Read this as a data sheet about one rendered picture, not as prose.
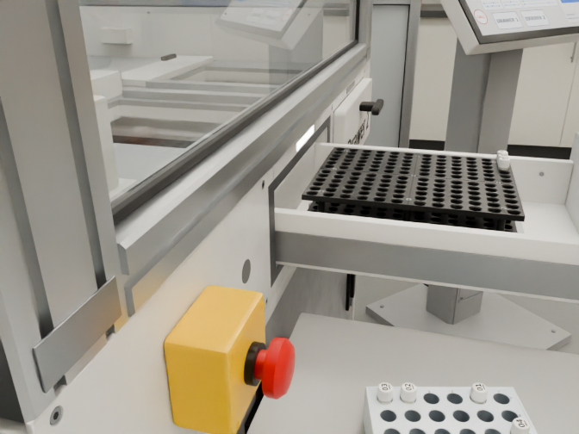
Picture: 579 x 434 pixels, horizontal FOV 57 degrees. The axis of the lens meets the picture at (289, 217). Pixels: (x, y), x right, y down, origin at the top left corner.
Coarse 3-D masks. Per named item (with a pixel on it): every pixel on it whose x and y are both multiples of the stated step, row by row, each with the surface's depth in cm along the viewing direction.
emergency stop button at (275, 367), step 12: (276, 348) 35; (288, 348) 35; (264, 360) 35; (276, 360) 34; (288, 360) 35; (264, 372) 34; (276, 372) 34; (288, 372) 35; (264, 384) 34; (276, 384) 34; (288, 384) 35; (276, 396) 35
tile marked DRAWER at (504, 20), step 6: (498, 12) 130; (504, 12) 131; (510, 12) 133; (498, 18) 130; (504, 18) 131; (510, 18) 132; (516, 18) 133; (498, 24) 129; (504, 24) 130; (510, 24) 131; (516, 24) 132; (522, 24) 133
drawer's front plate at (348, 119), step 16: (368, 80) 102; (352, 96) 88; (368, 96) 101; (336, 112) 79; (352, 112) 85; (368, 112) 104; (336, 128) 80; (352, 128) 87; (368, 128) 106; (352, 144) 89
